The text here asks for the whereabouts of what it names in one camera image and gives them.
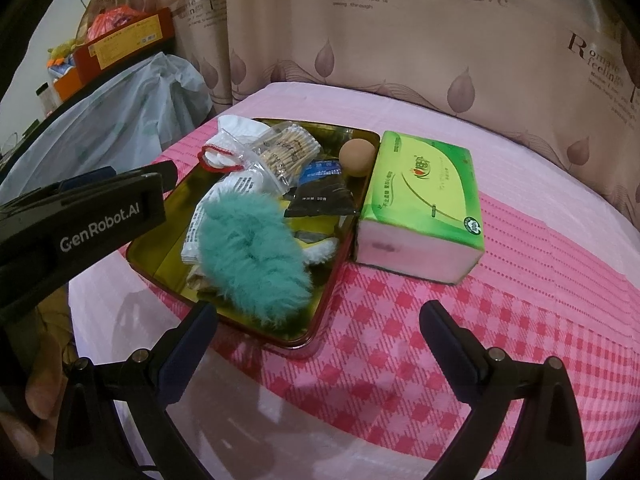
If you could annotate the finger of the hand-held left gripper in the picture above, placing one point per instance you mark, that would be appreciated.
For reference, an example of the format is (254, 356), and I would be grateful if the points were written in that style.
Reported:
(87, 180)
(167, 175)

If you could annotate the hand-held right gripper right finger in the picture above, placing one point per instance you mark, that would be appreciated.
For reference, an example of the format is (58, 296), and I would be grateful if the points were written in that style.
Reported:
(452, 350)

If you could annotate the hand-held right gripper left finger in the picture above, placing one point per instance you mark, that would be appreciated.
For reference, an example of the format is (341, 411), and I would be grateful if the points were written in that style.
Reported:
(187, 350)

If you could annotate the clear plastic packet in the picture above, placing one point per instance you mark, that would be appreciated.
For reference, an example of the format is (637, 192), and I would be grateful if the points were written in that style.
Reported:
(197, 230)

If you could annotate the teal fluffy scrunchie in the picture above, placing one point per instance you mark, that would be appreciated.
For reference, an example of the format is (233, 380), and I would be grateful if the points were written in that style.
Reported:
(250, 255)

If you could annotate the cotton swab packet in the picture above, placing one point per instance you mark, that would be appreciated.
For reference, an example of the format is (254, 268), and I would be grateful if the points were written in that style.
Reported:
(282, 155)

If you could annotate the gold tin tray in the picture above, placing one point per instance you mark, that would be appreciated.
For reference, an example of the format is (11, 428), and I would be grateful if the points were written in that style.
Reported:
(327, 300)

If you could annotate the blue black drink sachet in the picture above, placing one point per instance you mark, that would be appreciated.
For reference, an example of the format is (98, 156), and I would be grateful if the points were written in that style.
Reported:
(320, 200)

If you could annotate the yellow cloth bundle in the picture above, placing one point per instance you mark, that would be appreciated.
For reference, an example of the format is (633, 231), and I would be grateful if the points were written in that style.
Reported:
(320, 252)

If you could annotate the green tissue pack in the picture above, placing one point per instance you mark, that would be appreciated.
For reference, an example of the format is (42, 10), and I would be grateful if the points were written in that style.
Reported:
(420, 185)

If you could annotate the brown makeup sponge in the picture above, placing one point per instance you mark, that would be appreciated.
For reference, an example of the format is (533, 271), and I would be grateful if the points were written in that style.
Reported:
(356, 157)

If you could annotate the person's left hand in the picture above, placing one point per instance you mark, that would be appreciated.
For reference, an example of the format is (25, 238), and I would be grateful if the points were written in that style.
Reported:
(42, 390)

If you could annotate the pale translucent plastic bag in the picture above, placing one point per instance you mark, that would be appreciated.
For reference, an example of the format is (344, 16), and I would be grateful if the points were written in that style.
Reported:
(125, 110)

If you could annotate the small orange box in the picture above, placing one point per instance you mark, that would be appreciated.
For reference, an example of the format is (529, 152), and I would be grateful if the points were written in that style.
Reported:
(67, 85)

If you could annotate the orange cardboard box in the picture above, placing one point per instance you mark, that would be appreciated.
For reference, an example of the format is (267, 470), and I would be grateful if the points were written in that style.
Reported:
(125, 40)

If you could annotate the red plastic bag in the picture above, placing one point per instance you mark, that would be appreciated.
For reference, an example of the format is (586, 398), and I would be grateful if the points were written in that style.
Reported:
(112, 22)

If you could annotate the beige leaf print curtain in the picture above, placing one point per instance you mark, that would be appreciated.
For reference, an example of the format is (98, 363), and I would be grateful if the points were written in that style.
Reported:
(400, 35)

